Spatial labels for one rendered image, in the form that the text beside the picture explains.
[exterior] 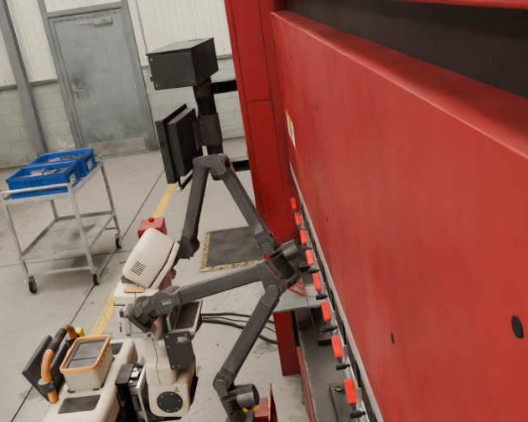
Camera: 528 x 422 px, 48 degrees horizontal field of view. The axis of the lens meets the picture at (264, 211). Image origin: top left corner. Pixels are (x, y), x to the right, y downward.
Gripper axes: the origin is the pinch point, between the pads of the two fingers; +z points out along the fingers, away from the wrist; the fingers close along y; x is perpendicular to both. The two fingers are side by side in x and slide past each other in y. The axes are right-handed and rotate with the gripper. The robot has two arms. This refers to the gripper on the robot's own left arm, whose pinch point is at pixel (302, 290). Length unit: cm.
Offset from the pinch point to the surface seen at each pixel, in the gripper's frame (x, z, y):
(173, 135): 24, -69, 101
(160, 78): 11, -97, 100
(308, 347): 7.9, 11.6, -20.0
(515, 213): -53, -83, -177
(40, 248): 217, -39, 269
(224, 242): 93, 61, 297
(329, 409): 5, 13, -56
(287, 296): 6.2, -1.8, -0.8
